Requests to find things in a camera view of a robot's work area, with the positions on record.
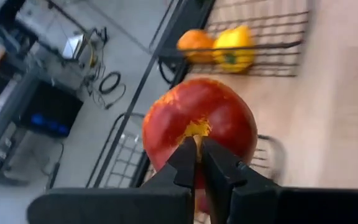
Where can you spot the black metal table frame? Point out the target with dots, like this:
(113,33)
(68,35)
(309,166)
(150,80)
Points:
(191,18)

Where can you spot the black box with blue lights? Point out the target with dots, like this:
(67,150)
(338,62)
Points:
(51,102)

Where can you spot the red yellow apple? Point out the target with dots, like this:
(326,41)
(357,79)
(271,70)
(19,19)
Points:
(197,105)

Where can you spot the yellow bell pepper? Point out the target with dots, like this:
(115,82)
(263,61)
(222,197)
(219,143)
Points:
(233,39)

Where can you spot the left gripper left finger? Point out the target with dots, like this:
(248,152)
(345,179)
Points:
(154,205)

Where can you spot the black power strip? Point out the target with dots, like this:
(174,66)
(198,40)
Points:
(54,174)

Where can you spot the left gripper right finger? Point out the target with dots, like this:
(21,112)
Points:
(259,205)

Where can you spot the gray machine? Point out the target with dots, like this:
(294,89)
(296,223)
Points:
(48,21)

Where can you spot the orange bell pepper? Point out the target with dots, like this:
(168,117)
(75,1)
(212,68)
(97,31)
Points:
(194,42)

